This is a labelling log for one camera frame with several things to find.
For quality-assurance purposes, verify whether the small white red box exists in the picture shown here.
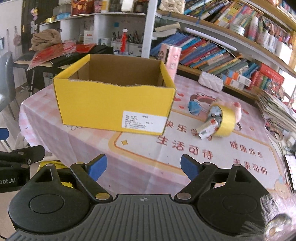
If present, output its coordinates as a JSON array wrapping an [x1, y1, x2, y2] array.
[[196, 118, 219, 140]]

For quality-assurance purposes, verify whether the small blue toy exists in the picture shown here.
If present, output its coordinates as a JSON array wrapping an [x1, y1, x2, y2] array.
[[188, 101, 202, 116]]

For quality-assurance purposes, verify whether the pink plush pig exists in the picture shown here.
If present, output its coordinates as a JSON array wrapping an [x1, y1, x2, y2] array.
[[215, 98, 242, 123]]

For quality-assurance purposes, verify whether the grey purple toy car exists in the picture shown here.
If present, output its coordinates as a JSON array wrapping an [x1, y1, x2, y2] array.
[[207, 105, 222, 126]]

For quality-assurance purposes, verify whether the grey chair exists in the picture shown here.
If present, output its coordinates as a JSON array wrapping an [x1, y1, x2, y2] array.
[[0, 51, 20, 120]]

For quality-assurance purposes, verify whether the pink checked tablecloth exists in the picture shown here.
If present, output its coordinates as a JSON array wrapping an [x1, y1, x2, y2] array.
[[18, 74, 296, 232]]

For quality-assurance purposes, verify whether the black electronic keyboard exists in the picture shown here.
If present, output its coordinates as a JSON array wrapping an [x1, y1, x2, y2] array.
[[13, 42, 113, 71]]

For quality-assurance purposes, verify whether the yellow cardboard box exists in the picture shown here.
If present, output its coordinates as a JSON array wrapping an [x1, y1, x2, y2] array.
[[53, 54, 176, 135]]

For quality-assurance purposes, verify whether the stack of magazines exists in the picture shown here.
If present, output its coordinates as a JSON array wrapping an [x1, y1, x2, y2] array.
[[256, 91, 295, 143]]

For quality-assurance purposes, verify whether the black long box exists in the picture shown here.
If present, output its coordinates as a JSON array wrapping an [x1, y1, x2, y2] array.
[[50, 52, 80, 68]]

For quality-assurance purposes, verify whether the beige folded cloth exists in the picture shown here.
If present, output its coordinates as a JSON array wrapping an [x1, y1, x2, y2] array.
[[31, 29, 62, 52]]

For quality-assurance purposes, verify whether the red plastic bag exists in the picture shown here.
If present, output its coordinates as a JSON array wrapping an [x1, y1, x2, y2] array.
[[26, 42, 77, 71]]

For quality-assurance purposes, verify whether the pink cylindrical box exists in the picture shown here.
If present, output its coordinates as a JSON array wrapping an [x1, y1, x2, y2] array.
[[158, 43, 182, 81]]

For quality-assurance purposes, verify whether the white pen holder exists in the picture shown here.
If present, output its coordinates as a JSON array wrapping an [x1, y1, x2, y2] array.
[[128, 43, 142, 57]]

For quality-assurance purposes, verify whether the wooden bookshelf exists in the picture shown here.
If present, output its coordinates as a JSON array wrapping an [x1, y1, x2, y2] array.
[[155, 7, 295, 99]]

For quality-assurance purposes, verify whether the red tassel ornament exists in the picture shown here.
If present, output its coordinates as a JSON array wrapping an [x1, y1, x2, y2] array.
[[120, 28, 128, 54]]

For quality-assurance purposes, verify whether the white shelf unit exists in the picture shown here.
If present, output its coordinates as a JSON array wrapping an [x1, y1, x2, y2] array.
[[39, 1, 158, 58]]

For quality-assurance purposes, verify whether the red fortune god canister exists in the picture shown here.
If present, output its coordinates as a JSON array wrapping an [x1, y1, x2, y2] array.
[[71, 0, 94, 16]]

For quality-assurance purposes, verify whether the cream quilted handbag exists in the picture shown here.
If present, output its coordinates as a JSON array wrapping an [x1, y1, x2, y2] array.
[[159, 0, 186, 14]]

